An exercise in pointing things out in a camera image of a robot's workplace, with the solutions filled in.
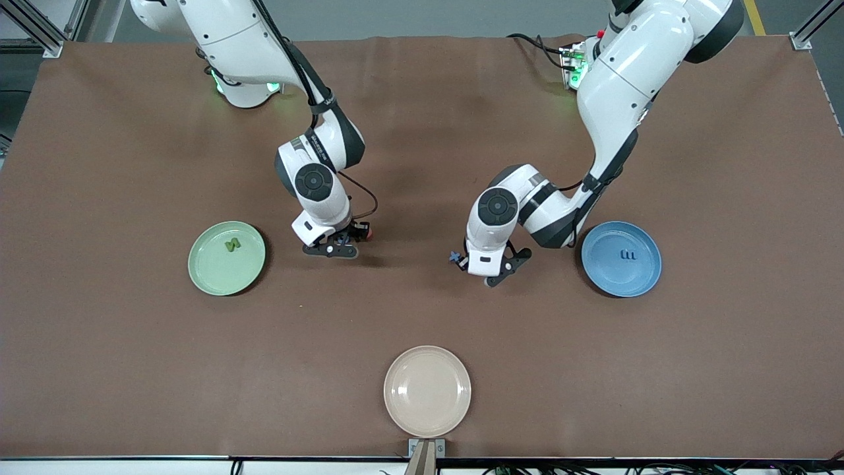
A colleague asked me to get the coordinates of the aluminium frame profile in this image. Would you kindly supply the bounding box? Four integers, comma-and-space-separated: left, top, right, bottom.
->
790, 0, 844, 51
0, 0, 90, 61

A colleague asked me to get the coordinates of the blue plate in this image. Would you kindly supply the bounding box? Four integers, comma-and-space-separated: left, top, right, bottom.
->
581, 220, 662, 298

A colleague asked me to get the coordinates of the brown table mat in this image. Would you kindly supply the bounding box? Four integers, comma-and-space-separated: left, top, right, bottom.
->
0, 34, 844, 459

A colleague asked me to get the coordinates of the small box with green lights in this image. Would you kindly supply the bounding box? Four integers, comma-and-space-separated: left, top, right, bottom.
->
559, 41, 589, 90

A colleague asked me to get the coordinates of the light green plate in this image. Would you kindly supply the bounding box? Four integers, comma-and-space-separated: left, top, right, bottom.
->
188, 220, 266, 296

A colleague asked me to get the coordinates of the beige plate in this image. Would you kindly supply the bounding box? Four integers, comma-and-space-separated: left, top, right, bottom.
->
383, 345, 472, 439

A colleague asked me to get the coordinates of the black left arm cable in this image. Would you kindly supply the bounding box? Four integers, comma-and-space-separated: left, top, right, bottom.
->
557, 92, 660, 248

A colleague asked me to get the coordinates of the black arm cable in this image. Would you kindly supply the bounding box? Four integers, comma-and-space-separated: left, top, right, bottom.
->
254, 0, 380, 222
557, 92, 660, 248

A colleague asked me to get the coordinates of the black base cable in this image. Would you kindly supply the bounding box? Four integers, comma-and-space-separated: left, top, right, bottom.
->
506, 33, 568, 71

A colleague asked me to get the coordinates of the tangled cable bundle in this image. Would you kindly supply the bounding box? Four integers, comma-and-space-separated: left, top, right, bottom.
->
485, 452, 844, 475

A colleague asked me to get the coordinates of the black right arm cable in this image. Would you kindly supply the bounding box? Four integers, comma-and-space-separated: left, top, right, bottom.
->
254, 0, 380, 222

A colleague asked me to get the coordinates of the beige mount bar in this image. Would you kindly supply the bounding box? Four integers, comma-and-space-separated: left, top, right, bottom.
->
404, 441, 437, 475

